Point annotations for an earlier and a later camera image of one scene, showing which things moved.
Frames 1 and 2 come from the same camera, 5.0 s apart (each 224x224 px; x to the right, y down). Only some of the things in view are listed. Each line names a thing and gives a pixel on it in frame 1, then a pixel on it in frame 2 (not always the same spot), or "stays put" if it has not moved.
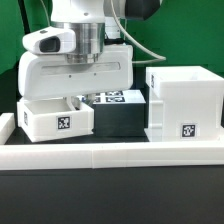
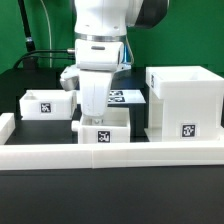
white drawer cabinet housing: [185, 104] stays put
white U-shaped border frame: [103, 155] stays put
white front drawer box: [49, 118] → [114, 127]
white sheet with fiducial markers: [115, 97] stays put
